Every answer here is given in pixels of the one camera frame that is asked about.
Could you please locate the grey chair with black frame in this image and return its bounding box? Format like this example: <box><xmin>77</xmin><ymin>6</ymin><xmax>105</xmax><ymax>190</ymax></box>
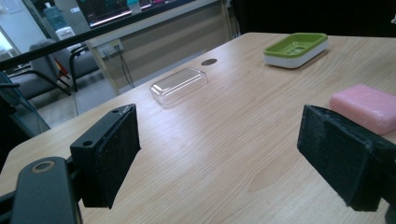
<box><xmin>6</xmin><ymin>38</ymin><xmax>101</xmax><ymax>101</ymax></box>

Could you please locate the wall power socket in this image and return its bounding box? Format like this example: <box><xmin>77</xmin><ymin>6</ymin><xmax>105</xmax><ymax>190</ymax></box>
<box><xmin>96</xmin><ymin>39</ymin><xmax>124</xmax><ymax>59</ymax></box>

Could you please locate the black metal bar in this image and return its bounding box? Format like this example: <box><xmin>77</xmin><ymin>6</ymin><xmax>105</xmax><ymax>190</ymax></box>
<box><xmin>0</xmin><ymin>0</ymin><xmax>219</xmax><ymax>72</ymax></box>

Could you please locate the clear plastic soap dish lid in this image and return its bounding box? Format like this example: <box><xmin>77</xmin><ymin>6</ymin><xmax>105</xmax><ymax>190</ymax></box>
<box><xmin>149</xmin><ymin>66</ymin><xmax>209</xmax><ymax>105</ymax></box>

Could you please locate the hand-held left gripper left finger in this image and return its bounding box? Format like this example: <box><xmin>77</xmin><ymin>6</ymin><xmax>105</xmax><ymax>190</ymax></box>
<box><xmin>69</xmin><ymin>104</ymin><xmax>142</xmax><ymax>210</ymax></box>

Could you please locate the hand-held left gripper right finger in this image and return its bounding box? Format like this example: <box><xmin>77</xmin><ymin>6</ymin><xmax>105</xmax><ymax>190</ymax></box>
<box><xmin>296</xmin><ymin>104</ymin><xmax>396</xmax><ymax>213</ymax></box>

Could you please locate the black cable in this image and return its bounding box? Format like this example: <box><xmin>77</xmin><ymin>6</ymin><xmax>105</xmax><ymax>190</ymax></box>
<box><xmin>115</xmin><ymin>46</ymin><xmax>136</xmax><ymax>90</ymax></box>

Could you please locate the monitor screen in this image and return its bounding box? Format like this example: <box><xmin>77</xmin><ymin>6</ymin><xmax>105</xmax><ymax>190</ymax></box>
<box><xmin>76</xmin><ymin>0</ymin><xmax>197</xmax><ymax>29</ymax></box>

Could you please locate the green and white soap dish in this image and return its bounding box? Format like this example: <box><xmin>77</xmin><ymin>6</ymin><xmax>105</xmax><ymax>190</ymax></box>
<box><xmin>262</xmin><ymin>32</ymin><xmax>330</xmax><ymax>70</ymax></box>

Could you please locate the pink soap bar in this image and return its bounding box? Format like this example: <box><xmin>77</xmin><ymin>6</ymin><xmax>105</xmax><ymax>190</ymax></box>
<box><xmin>329</xmin><ymin>83</ymin><xmax>396</xmax><ymax>136</ymax></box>

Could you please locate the teal bottle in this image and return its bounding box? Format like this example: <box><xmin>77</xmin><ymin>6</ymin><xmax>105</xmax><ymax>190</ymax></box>
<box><xmin>42</xmin><ymin>2</ymin><xmax>68</xmax><ymax>32</ymax></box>

